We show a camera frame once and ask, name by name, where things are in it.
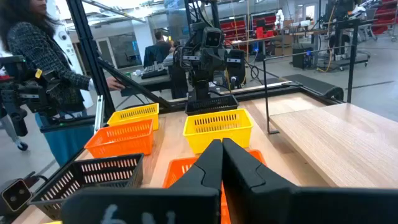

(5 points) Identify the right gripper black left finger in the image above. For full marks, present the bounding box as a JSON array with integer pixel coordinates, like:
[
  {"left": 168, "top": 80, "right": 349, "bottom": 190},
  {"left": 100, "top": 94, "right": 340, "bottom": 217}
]
[{"left": 60, "top": 139, "right": 224, "bottom": 224}]

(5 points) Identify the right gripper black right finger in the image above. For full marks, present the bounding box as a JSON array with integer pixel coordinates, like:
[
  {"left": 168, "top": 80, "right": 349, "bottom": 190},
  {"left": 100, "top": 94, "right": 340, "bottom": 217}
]
[{"left": 222, "top": 138, "right": 398, "bottom": 224}]

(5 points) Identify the orange slotted plastic basket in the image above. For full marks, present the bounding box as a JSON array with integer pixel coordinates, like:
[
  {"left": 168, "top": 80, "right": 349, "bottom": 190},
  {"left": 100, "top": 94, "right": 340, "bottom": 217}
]
[
  {"left": 162, "top": 149, "right": 267, "bottom": 224},
  {"left": 84, "top": 119, "right": 155, "bottom": 159}
]

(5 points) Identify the black slotted plastic basket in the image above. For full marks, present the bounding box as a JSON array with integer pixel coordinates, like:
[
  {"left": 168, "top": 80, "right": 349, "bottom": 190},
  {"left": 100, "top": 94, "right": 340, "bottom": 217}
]
[
  {"left": 185, "top": 95, "right": 239, "bottom": 116},
  {"left": 27, "top": 153, "right": 145, "bottom": 220}
]

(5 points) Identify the black box with white label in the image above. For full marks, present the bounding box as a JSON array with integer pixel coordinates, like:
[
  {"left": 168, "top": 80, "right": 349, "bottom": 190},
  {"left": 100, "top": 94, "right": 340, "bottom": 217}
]
[{"left": 224, "top": 49, "right": 247, "bottom": 90}]

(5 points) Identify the red bin shelving rack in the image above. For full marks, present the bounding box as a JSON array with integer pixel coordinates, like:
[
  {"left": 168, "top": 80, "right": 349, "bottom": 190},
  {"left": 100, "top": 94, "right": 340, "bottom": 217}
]
[
  {"left": 219, "top": 15, "right": 249, "bottom": 43},
  {"left": 250, "top": 11, "right": 278, "bottom": 39},
  {"left": 371, "top": 0, "right": 398, "bottom": 35}
]

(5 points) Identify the person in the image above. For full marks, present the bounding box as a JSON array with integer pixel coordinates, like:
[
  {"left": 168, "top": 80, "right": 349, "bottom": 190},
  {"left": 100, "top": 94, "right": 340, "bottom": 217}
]
[
  {"left": 0, "top": 0, "right": 126, "bottom": 121},
  {"left": 154, "top": 30, "right": 175, "bottom": 63}
]

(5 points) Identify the black computer keyboard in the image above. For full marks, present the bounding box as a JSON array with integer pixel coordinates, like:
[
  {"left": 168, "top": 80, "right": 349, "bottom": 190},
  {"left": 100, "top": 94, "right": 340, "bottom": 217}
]
[{"left": 141, "top": 63, "right": 169, "bottom": 80}]

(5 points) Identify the dark office chair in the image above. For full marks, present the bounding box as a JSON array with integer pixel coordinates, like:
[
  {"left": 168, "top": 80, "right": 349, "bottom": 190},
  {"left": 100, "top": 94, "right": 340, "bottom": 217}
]
[{"left": 143, "top": 45, "right": 165, "bottom": 68}]

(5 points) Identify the grey desk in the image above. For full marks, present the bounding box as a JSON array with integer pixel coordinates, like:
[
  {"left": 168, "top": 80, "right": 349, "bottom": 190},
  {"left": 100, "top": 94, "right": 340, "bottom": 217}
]
[{"left": 119, "top": 72, "right": 189, "bottom": 98}]

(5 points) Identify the white robot figure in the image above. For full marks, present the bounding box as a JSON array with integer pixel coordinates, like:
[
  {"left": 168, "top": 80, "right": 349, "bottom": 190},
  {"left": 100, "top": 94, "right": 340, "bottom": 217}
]
[{"left": 274, "top": 9, "right": 285, "bottom": 29}]

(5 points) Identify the black computer tower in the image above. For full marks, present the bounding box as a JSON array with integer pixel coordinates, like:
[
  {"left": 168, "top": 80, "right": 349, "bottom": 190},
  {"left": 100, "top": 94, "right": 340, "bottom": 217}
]
[{"left": 292, "top": 46, "right": 313, "bottom": 70}]

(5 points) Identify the black floor ramp mat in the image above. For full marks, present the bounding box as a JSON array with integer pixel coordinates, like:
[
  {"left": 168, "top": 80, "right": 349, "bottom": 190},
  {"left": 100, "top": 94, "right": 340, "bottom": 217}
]
[{"left": 281, "top": 73, "right": 345, "bottom": 101}]

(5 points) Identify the blue bin with black lid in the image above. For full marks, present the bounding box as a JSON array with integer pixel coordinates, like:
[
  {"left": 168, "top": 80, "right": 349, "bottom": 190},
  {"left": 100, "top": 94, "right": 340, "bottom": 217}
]
[{"left": 34, "top": 112, "right": 96, "bottom": 166}]

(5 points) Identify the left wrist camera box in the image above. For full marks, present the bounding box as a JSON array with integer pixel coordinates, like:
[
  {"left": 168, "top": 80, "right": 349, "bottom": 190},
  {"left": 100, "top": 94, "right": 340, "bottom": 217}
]
[{"left": 201, "top": 27, "right": 223, "bottom": 49}]

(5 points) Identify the wooden shelf with black frame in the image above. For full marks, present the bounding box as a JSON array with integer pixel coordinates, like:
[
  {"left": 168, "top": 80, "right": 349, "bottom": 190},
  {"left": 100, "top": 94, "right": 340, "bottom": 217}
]
[{"left": 262, "top": 45, "right": 398, "bottom": 189}]

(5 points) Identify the silver metal bracket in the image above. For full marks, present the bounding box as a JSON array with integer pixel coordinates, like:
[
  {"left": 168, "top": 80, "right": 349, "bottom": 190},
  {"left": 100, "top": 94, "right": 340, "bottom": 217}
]
[{"left": 94, "top": 95, "right": 105, "bottom": 134}]

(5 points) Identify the black aluminium rig frame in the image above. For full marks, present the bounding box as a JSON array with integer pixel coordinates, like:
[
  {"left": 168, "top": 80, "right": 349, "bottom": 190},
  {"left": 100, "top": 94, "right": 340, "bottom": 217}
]
[{"left": 66, "top": 0, "right": 345, "bottom": 119}]

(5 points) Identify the black workstation frame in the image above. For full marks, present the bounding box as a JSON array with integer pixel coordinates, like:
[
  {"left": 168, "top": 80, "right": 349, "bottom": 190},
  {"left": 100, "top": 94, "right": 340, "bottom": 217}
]
[{"left": 323, "top": 0, "right": 373, "bottom": 71}]

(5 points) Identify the white column with dome camera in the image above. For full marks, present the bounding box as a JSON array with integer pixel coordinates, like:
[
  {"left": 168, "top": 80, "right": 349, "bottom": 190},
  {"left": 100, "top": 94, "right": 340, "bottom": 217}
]
[{"left": 52, "top": 0, "right": 85, "bottom": 75}]

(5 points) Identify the black table camera box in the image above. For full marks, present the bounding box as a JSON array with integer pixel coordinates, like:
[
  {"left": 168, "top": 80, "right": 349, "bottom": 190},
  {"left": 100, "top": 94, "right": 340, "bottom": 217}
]
[{"left": 1, "top": 178, "right": 33, "bottom": 213}]

